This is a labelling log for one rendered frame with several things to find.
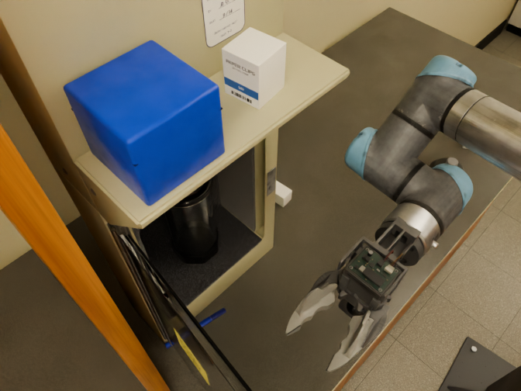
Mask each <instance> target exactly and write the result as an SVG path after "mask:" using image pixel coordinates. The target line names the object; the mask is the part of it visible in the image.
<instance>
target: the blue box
mask: <svg viewBox="0 0 521 391"><path fill-rule="evenodd" d="M64 92H65V94H66V96H67V99H68V101H69V103H70V104H71V110H72V111H74V114H75V116H76V118H77V121H78V123H79V125H80V128H81V130H82V132H83V134H84V136H85V139H86V141H87V143H88V146H89V148H90V150H91V152H92V153H93V154H94V155H95V156H96V157H97V158H98V159H99V160H100V161H101V162H102V163H103V164H104V165H105V166H106V167H107V168H108V169H109V170H110V171H111V172H112V173H113V174H114V175H115V176H116V177H117V178H119V179H120V180H121V181H122V182H123V183H124V184H125V185H126V186H127V187H128V188H129V189H130V190H131V191H132V192H134V193H135V194H136V195H137V196H138V197H139V198H140V199H141V200H142V201H143V202H144V203H145V204H146V205H148V206H152V205H153V204H154V203H155V202H157V201H158V200H160V199H161V198H163V197H164V196H166V194H168V193H169V192H171V191H172V190H174V189H175V188H177V187H178V186H179V185H180V184H182V183H183V182H185V181H186V180H188V179H189V178H190V177H191V176H193V175H194V174H196V173H197V172H199V171H200V170H202V169H203V168H204V167H205V166H207V165H208V164H210V163H211V162H213V161H214V160H215V159H216V158H218V157H219V156H221V155H222V154H224V152H225V145H224V136H223V120H222V112H221V110H222V109H223V108H222V107H221V103H220V94H219V86H218V85H217V84H216V83H215V82H214V81H212V80H210V79H209V78H207V77H206V76H205V75H203V74H202V73H200V72H199V71H197V70H195V69H194V68H193V67H191V66H190V65H189V64H187V63H185V62H184V61H183V60H181V59H180V58H178V57H176V56H175V55H174V54H172V53H171V52H170V51H168V50H166V49H165V48H163V47H162V46H161V45H160V44H158V43H156V42H155V41H153V40H149V41H147V42H146V43H143V44H141V45H140V46H138V47H136V48H134V49H132V50H130V51H128V52H126V53H124V54H123V55H121V56H119V57H117V58H115V59H113V60H111V61H110V62H108V63H106V64H103V65H102V66H100V67H97V68H96V69H95V70H93V71H90V72H88V73H87V74H84V75H82V76H81V77H79V78H77V79H75V80H73V81H71V82H69V83H67V84H66V85H65V86H64Z"/></svg>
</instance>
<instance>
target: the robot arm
mask: <svg viewBox="0 0 521 391"><path fill-rule="evenodd" d="M476 81H477V77H476V75H475V74H474V72H473V71H472V70H470V69H469V68H468V67H466V66H465V65H463V64H461V63H460V62H458V61H456V60H455V59H453V58H451V57H448V56H445V55H437V56H435V57H434V58H432V60H431V61H430V62H429V63H428V64H427V65H426V67H425V68H424V69H423V71H422V72H421V73H420V74H418V75H417V76H416V80H415V81H414V82H413V84H412V85H411V87H410V88H409V90H408V91H407V92H406V93H405V95H404V96H403V97H402V99H401V101H400V102H399V103H398V105H397V106H396V107H395V109H394V110H393V112H391V114H390V115H389V116H388V118H387V119H386V120H385V122H384V123H383V124H382V126H381V127H380V129H379V130H377V129H374V128H372V127H367V128H365V129H363V130H362V131H361V132H359V134H358V135H357V137H355V138H354V140H353V141H352V142H351V144H350V146H349V147H348V149H347V152H346V154H345V163H346V165H347V166H348V167H349V168H350V169H352V170H353V171H354V172H356V173H357V174H358V175H359V176H361V178H362V179H363V180H364V181H367V182H369V183H370V184H371V185H373V186H374V187H375V188H376V189H378V190H379V191H381V192H382V193H384V194H385V195H386V196H387V197H389V198H390V199H392V200H393V201H394V202H396V203H397V204H398V205H397V207H396V208H395V209H394V210H393V211H392V212H391V213H390V214H389V215H388V216H387V217H386V218H385V219H384V220H383V222H382V224H381V226H380V227H379V228H378V230H377V231H376V233H375V240H376V242H375V243H372V242H371V241H369V240H368V239H367V238H366V237H364V236H363V237H362V238H361V239H360V240H359V241H358V242H357V243H356V244H355V245H354V246H353V247H352V248H351V249H350V250H349V251H348V253H347V254H346V255H345V256H344V257H343V258H342V259H341V260H340V262H339V264H338V267H337V269H336V270H335V271H328V272H326V273H324V274H323V275H321V276H320V277H319V278H318V279H317V280H316V282H315V284H314V285H313V287H312V288H311V290H310V291H309V293H308V295H307V296H306V297H305V298H304V299H303V300H302V301H301V302H300V304H299V305H298V307H297V308H296V310H295V312H294V313H293V314H292V316H291V318H290V320H289V322H288V326H287V329H286V331H285V333H286V334H287V336H288V335H290V334H293V333H295V332H296V331H298V330H300V328H301V326H302V325H303V324H304V323H305V322H306V321H309V320H311V319H312V318H313V316H314V315H315V314H316V313H318V312H319V311H321V310H328V309H329V308H330V307H332V306H333V304H334V301H335V295H334V291H335V290H337V292H338V293H339V295H338V299H341V301H340V303H339V305H338V307H339V308H340V309H341V310H342V311H343V312H345V314H346V315H348V316H349V317H350V318H351V321H350V323H349V325H348V327H347V330H348V334H347V337H346V338H345V339H344V340H342V342H341V344H340V349H339V351H338V352H337V353H336V354H334V355H333V357H332V358H331V360H330V363H329V364H328V366H327V368H326V371H327V372H332V371H334V370H336V369H338V368H340V367H342V366H344V365H345V364H347V363H348V362H349V360H351V359H352V358H353V357H354V356H355V355H356V354H358V353H359V352H360V351H361V350H362V349H363V348H365V347H366V346H367V345H368V344H369V343H370V342H371V341H372V340H373V339H375V338H376V337H377V336H378V334H379V333H380V331H381V330H382V328H383V326H384V325H385V322H386V320H387V312H388V310H389V309H390V306H388V305H386V304H385V303H386V302H390V300H391V299H392V296H391V294H392V293H393V292H394V291H395V290H396V288H397V287H398V285H399V283H400V282H401V281H402V278H403V277H404V275H405V274H406V272H407V271H408V269H407V267H405V266H413V265H415V264H417V262H418V261H419V260H420V259H421V258H422V257H423V256H424V255H425V254H426V253H427V252H428V251H429V249H430V248H431V247H433V248H434V249H437V248H438V246H439V244H438V243H437V242H436V241H437V240H438V239H439V238H440V236H441V235H442V234H443V233H444V231H445V230H446V229H447V228H448V227H449V226H450V225H451V223H452V222H453V221H454V220H455V218H456V217H457V216H459V215H460V214H461V213H462V211H463V210H464V207H465V206H466V205H467V203H468V201H469V200H470V199H471V196H472V194H473V184H472V181H471V179H470V177H469V176H468V174H467V173H466V172H465V171H463V170H462V169H461V168H459V167H458V166H455V165H449V164H438V165H436V166H435V167H433V168H431V167H429V166H428V165H427V164H425V163H423V162H422V161H421V160H420V159H418V156H419V155H420V154H421V153H422V152H423V150H424V149H425V148H426V146H427V145H428V143H429V142H430V141H431V140H432V139H433V138H434V137H435V135H436V134H437V133H438V131H440V132H441V133H444V134H446V136H448V137H449V138H451V139H453V140H455V141H456V142H458V143H459V144H461V145H462V146H464V147H466V148H467V149H468V150H470V151H472V152H474V153H476V154H477V155H478V156H480V157H482V158H484V159H485V160H486V161H488V162H490V163H491V164H493V165H494V166H496V167H497V168H500V169H501V170H503V171H504V172H506V173H507V174H509V175H511V176H512V177H514V178H516V179H517V180H519V181H520V182H521V112H519V111H517V110H515V109H513V108H511V107H509V106H507V105H505V104H503V103H501V102H500V101H498V100H496V99H494V98H492V97H490V96H488V95H486V94H484V93H482V92H480V91H479V90H477V89H474V84H475V82H476ZM363 243H366V244H368V246H367V245H365V246H363ZM349 259H350V261H349V264H347V265H346V267H345V268H343V269H341V268H342V267H343V266H344V265H345V263H346V262H347V261H348V260H349ZM404 265H405V266H404Z"/></svg>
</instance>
